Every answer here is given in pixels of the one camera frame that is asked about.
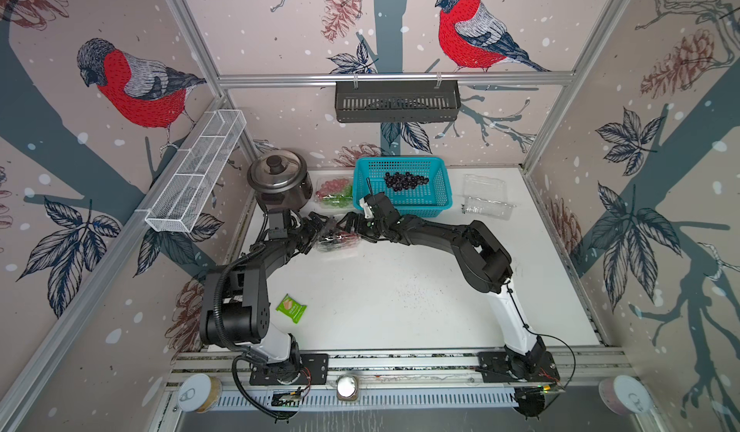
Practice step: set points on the red grape bunch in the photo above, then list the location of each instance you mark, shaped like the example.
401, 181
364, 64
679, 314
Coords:
334, 186
338, 241

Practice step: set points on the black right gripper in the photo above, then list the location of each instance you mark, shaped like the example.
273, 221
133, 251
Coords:
351, 219

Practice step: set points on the dark purple grape bunch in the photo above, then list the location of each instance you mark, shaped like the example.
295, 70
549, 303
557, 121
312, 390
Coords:
404, 181

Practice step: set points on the white wire shelf basket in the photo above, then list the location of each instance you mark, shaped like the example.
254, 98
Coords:
184, 198

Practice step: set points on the stainless steel rice cooker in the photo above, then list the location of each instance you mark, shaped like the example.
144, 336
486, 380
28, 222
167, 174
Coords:
281, 180

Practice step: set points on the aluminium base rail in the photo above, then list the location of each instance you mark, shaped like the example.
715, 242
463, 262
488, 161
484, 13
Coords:
451, 378

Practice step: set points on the teal plastic basket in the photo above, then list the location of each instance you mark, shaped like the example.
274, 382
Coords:
431, 196

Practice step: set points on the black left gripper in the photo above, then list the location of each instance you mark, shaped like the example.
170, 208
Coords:
312, 231

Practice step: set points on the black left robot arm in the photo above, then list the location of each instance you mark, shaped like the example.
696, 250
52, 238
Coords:
236, 309

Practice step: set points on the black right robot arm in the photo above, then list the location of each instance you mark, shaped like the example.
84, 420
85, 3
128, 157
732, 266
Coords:
484, 262

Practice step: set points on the green snack packet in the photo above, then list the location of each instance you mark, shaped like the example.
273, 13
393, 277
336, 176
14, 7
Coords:
291, 308

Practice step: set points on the green grape bunch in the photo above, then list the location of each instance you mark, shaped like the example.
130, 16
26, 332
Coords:
338, 200

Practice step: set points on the black hanging wire basket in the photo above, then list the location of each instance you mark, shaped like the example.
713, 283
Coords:
397, 102

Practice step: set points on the clear plastic clamshell container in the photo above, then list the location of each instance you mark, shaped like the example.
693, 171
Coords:
320, 201

